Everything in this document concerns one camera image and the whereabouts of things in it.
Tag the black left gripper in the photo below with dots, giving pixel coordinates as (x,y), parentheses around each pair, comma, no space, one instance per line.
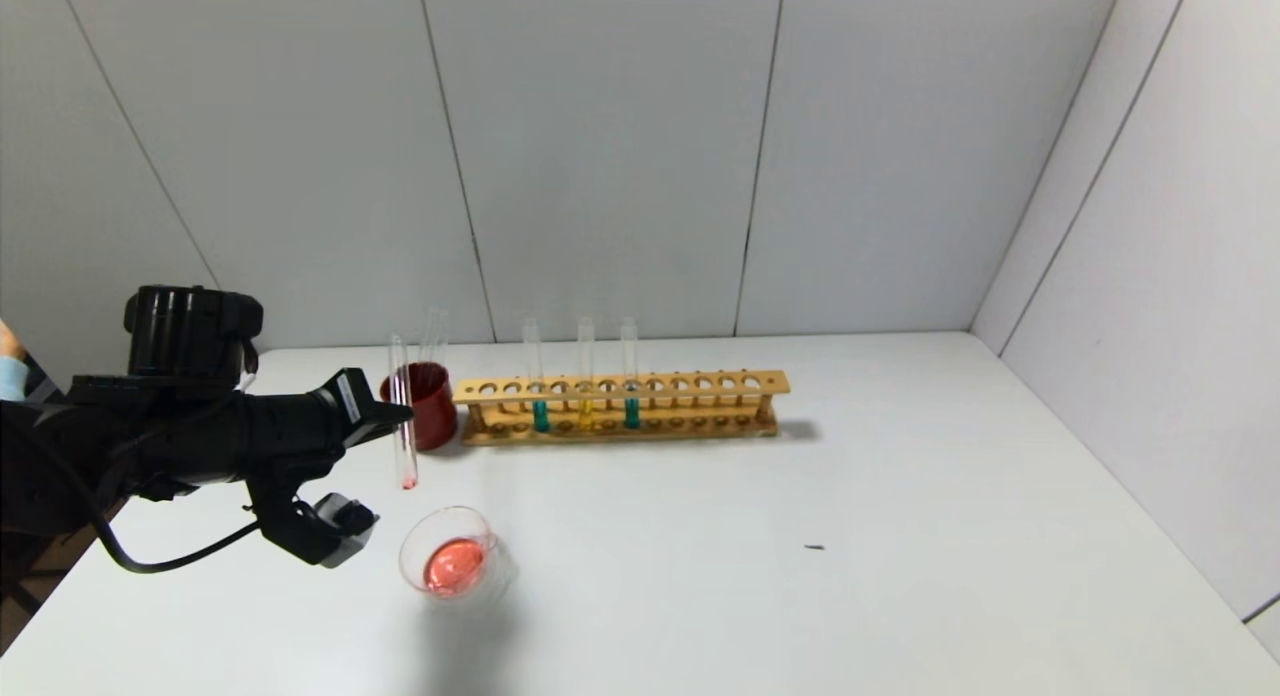
(352,400)

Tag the glass tube with red-orange liquid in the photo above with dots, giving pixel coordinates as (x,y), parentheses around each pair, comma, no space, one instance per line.
(403,456)

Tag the glass tube with blue-green liquid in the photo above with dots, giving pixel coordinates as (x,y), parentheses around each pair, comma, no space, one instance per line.
(541,416)

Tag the light blue sleeved forearm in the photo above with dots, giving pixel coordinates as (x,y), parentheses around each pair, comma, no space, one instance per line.
(12,378)

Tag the orange and black left arm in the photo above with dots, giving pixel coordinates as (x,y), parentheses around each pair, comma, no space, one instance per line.
(150,436)

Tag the empty clear glass tube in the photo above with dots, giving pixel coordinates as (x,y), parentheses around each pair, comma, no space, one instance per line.
(436,336)

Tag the glass tube with yellow liquid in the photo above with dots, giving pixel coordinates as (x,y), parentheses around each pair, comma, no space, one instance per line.
(586,411)

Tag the glass tube with teal liquid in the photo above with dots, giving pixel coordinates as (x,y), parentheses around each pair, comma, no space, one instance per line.
(632,413)

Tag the wooden test tube rack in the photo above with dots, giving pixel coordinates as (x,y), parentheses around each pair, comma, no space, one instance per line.
(680,386)

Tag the bystander bare hand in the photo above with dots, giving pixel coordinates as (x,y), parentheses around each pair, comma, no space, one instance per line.
(8,341)

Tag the dark red plastic cup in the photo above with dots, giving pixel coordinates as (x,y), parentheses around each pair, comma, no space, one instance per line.
(435,416)

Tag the clear glass spouted dish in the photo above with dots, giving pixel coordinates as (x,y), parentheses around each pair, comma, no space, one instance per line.
(455,566)

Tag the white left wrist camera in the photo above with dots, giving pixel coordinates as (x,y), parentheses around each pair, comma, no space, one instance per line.
(345,531)

